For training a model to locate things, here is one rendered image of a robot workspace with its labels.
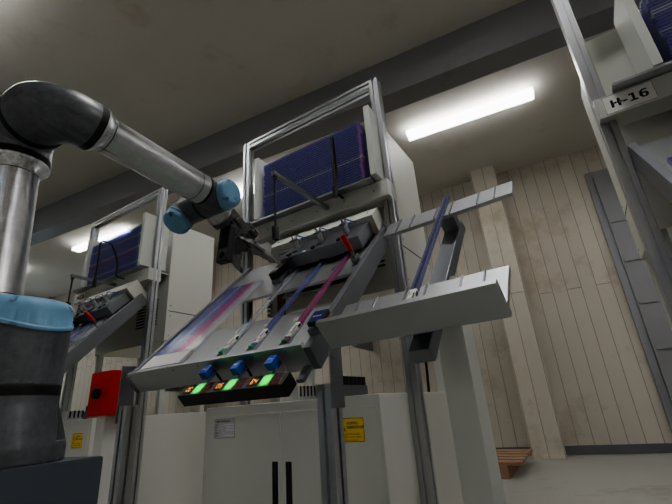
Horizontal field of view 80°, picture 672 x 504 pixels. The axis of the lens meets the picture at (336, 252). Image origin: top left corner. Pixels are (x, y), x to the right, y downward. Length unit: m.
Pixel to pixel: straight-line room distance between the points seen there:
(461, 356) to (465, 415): 0.11
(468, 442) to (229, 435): 0.89
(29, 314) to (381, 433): 0.85
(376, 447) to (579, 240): 4.34
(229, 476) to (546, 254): 4.34
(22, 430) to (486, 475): 0.73
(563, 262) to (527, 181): 1.10
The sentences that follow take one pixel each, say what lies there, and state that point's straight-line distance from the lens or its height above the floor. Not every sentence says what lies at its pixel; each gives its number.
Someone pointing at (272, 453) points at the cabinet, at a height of 0.47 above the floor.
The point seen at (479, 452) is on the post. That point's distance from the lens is 0.87.
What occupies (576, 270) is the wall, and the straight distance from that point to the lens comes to 5.13.
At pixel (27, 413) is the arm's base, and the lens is 0.69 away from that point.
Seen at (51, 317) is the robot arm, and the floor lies 0.74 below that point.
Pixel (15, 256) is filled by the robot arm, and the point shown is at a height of 0.87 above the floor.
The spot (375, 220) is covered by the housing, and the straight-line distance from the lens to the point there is 1.46.
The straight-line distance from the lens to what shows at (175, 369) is 1.24.
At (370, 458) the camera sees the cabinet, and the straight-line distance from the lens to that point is 1.20.
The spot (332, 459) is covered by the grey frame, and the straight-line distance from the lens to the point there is 0.90.
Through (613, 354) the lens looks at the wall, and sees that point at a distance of 5.00.
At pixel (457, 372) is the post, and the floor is 0.64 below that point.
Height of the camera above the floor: 0.59
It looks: 21 degrees up
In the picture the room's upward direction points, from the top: 4 degrees counter-clockwise
